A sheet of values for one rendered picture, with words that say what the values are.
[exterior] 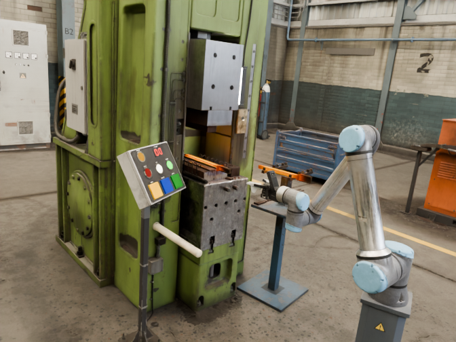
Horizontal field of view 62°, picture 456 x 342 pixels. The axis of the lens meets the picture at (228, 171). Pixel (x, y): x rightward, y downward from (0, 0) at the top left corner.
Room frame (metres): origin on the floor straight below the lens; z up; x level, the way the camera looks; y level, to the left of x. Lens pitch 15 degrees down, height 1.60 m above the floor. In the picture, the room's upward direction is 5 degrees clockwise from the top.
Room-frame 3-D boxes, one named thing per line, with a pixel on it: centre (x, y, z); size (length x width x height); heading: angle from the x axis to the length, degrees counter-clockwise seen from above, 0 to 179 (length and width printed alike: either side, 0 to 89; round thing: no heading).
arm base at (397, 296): (1.66, -0.83, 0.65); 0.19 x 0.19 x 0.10
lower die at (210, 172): (2.50, 0.22, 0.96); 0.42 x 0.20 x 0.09; 43
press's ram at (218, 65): (2.53, 0.19, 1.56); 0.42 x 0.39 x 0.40; 43
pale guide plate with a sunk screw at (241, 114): (2.66, -0.06, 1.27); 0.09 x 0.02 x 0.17; 133
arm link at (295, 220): (1.91, -0.39, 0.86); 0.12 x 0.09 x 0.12; 133
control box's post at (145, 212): (1.91, 0.43, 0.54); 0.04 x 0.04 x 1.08; 43
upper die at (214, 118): (2.50, 0.22, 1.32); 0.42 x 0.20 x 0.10; 43
